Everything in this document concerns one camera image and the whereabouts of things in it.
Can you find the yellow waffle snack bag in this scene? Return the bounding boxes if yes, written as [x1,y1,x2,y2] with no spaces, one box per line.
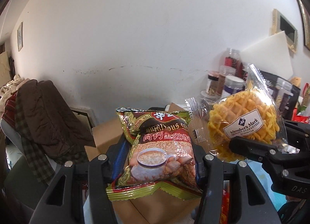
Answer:
[185,64,289,162]

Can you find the green oatmeal snack packet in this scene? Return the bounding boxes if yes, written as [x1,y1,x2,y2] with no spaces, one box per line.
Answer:
[106,108,202,202]

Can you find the large red crinkled snack bag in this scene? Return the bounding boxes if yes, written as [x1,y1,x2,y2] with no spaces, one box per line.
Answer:
[219,180,230,224]

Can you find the light blue floral tablecloth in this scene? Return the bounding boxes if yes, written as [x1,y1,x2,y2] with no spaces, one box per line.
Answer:
[247,160,286,210]

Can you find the black standing pouch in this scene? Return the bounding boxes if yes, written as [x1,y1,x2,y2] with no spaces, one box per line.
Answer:
[261,71,300,120]

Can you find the brown jacket clothes pile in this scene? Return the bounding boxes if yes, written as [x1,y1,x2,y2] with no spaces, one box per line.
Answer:
[1,79,95,184]

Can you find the jar with purple label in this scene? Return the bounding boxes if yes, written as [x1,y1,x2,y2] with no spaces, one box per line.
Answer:
[222,76,245,98]

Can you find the open cardboard box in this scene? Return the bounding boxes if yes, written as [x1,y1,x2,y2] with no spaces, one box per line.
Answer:
[86,104,202,223]

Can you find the jar with dark red label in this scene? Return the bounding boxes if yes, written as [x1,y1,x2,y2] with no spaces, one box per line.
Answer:
[224,48,241,75]

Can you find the white foam board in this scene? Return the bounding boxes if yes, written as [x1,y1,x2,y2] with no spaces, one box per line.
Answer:
[240,31,293,80]

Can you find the framed wall panel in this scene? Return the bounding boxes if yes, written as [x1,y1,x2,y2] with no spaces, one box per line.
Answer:
[271,9,298,54]

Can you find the small wall picture frame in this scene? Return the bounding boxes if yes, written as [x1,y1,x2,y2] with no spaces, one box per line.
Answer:
[17,22,23,51]

